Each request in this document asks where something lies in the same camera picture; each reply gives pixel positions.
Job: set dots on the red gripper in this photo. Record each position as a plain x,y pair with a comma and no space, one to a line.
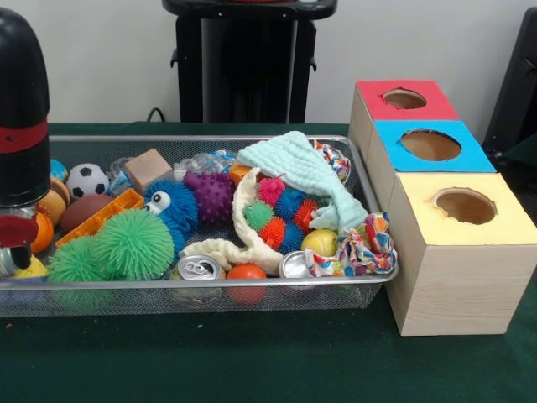
17,231

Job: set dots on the mint green cloth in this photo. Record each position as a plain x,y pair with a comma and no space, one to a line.
298,168

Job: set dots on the colourful polka-dot cloth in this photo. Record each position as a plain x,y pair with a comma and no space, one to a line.
362,250

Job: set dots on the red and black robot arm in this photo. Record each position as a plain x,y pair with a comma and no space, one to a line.
21,101

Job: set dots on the wooden box with three holes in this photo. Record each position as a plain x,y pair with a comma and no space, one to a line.
453,285

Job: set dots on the green spiky googly-eyed toy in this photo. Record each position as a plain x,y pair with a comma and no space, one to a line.
74,264

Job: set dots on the brown toy football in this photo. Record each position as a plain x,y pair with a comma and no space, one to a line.
84,211

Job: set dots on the small soccer ball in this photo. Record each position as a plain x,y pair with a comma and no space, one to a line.
86,180

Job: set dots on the orange plastic toy piece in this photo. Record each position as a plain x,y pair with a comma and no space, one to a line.
105,214

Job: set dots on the large green spiky ball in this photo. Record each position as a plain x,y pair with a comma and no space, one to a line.
134,243

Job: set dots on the brown wooden cube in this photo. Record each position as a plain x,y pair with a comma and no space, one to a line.
149,168

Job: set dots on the blue furry googly-eyed toy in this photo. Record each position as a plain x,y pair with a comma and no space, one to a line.
172,210

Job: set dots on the purple spiky toy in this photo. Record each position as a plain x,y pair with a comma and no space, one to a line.
211,195

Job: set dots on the green cloth table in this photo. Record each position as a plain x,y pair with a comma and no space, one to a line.
252,361

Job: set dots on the black floor stand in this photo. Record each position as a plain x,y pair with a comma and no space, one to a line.
516,92

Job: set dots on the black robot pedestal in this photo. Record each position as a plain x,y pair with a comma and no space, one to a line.
243,67

